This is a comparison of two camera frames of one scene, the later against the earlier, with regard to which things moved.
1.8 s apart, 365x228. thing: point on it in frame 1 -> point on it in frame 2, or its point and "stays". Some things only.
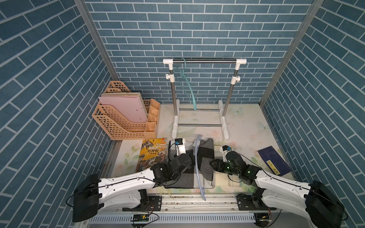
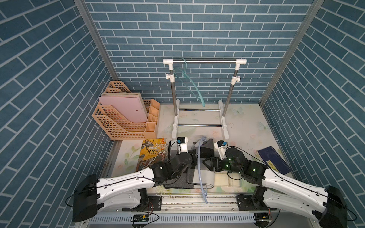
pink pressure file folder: x=129 y=108 stays
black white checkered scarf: x=205 y=167 stays
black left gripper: x=191 y=154 stays
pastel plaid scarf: x=221 y=181 -> x=211 y=178
